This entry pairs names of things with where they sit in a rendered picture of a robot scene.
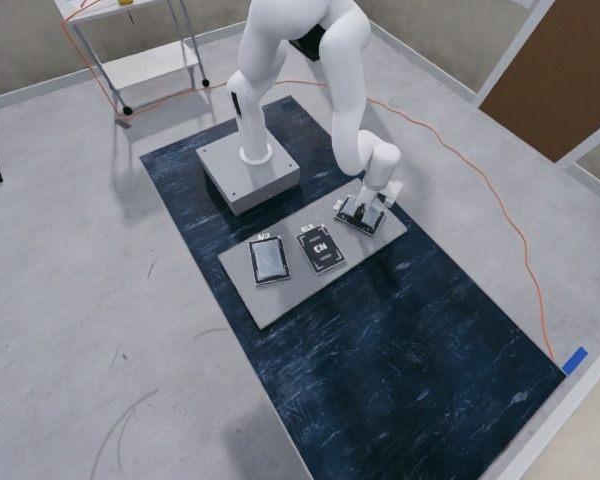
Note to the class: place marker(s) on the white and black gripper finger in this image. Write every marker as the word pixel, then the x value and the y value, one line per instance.
pixel 358 212

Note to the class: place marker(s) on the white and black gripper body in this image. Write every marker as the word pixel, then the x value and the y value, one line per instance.
pixel 366 196

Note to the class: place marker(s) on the black rectangular frame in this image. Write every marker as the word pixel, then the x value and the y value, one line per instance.
pixel 284 276

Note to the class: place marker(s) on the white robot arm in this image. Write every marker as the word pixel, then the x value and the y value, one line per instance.
pixel 271 21

